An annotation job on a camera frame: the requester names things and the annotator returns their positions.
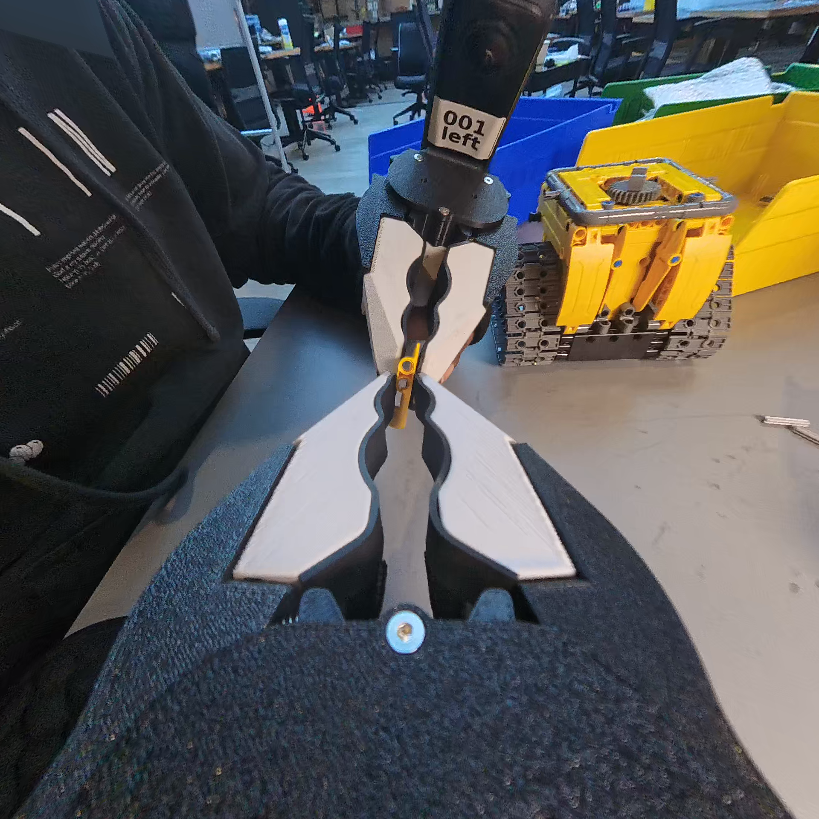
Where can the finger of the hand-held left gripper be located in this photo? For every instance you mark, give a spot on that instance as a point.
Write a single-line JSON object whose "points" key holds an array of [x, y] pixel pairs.
{"points": [[467, 301], [384, 307]]}

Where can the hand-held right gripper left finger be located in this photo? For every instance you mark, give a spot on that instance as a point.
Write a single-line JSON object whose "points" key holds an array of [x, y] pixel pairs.
{"points": [[307, 512]]}

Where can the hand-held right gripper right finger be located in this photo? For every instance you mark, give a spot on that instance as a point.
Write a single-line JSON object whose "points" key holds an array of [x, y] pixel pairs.
{"points": [[506, 506]]}

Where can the yellow brick piece grey axle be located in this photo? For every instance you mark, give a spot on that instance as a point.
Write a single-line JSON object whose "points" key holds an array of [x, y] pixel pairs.
{"points": [[405, 384]]}

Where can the yellow tracked brick vehicle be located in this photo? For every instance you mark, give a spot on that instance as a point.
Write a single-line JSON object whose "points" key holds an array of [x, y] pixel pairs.
{"points": [[640, 256]]}

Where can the grey desk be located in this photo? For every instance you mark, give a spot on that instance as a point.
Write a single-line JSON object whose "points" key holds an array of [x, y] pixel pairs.
{"points": [[666, 512]]}

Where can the blue plastic bin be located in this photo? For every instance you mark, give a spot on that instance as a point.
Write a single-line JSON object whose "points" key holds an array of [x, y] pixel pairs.
{"points": [[550, 141]]}

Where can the green plastic bin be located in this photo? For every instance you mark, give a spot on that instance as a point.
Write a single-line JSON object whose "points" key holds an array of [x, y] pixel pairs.
{"points": [[627, 96]]}

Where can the black office chair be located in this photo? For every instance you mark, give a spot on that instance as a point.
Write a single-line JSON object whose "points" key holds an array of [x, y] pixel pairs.
{"points": [[314, 118]]}

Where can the white plastic bag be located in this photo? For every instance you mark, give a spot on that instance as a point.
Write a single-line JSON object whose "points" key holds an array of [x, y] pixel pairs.
{"points": [[717, 83]]}

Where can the yellow plastic bin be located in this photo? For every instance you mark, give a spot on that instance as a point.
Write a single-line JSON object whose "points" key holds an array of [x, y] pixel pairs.
{"points": [[768, 230]]}

